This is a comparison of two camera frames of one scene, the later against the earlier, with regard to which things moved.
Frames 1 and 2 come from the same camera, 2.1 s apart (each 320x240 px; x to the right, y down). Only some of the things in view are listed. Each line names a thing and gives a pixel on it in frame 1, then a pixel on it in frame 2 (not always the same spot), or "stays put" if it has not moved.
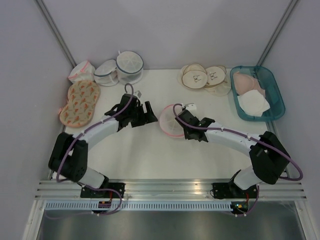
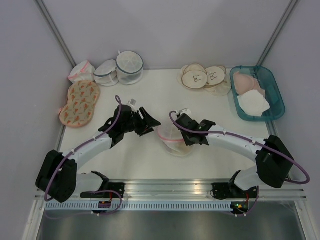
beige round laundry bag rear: x=217 y=85 stays put
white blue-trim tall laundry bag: x=129 y=67 stays put
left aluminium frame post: x=56 y=31 stays put
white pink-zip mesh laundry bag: x=169 y=123 → x=173 y=140
